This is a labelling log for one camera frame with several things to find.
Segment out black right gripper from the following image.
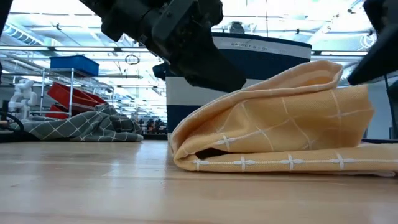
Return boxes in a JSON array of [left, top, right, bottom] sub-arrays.
[[348, 0, 398, 86]]

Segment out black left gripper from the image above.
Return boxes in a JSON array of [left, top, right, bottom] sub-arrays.
[[79, 0, 246, 93]]

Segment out navy white-striped fabric basket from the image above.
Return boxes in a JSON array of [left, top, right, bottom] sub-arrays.
[[152, 32, 313, 134]]

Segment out orange checked towel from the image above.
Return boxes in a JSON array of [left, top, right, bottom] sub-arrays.
[[170, 60, 398, 177]]

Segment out grey checked towel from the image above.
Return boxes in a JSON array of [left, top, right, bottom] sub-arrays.
[[11, 102, 144, 143]]

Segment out white jointed robot arm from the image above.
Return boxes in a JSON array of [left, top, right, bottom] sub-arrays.
[[7, 79, 38, 121]]

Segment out thin black pole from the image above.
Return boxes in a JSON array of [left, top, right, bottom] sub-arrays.
[[384, 74, 398, 140]]

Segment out dark grey ceiling fixture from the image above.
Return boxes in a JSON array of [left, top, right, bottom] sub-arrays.
[[229, 21, 246, 34]]

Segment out red plastic storage bin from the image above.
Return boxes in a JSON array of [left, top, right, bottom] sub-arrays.
[[47, 82, 99, 108], [82, 91, 107, 106], [45, 104, 72, 121]]

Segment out blue plastic storage bin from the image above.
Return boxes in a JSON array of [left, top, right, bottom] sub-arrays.
[[49, 55, 100, 77]]

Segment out thick black cable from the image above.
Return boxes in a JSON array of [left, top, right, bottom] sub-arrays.
[[0, 111, 25, 133]]

